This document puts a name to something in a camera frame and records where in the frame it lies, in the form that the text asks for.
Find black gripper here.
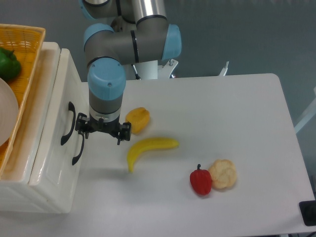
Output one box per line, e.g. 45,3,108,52
75,113,131,145

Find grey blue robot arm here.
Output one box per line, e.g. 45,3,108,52
75,0,182,141

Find white drawer cabinet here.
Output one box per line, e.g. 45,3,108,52
0,42,61,213

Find yellow bell pepper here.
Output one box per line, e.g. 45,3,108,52
125,107,150,134

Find yellow banana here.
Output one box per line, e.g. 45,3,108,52
126,137,179,173

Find beige round plate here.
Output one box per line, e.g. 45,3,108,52
0,79,19,146

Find red bell pepper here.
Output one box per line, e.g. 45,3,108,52
190,164,212,196

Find green bell pepper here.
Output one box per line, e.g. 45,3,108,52
0,47,21,81

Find orange woven basket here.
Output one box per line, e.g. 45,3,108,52
0,24,46,173

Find round bread roll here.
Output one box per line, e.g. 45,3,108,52
208,159,237,190

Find black device at edge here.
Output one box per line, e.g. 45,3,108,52
299,200,316,226

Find black top drawer handle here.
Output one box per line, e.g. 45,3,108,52
60,101,76,146

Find black drawer handle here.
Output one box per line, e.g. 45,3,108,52
72,133,85,166
60,101,76,146

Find black lower drawer handle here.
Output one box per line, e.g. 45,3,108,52
72,133,85,166

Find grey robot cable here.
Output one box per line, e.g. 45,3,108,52
131,64,142,80

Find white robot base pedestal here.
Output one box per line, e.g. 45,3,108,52
123,60,158,80

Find white table frame bracket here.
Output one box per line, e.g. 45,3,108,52
158,59,179,79

